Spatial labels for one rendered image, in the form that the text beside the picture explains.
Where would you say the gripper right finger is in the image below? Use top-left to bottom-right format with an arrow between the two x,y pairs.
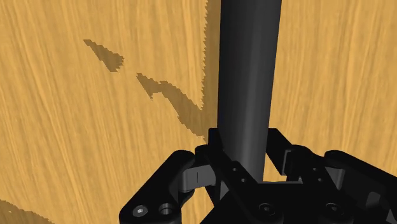
266,127 -> 397,224

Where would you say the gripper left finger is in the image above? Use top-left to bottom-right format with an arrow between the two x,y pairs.
118,127 -> 249,224

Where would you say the dark grey cylinder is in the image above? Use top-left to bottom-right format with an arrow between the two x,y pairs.
216,0 -> 282,183

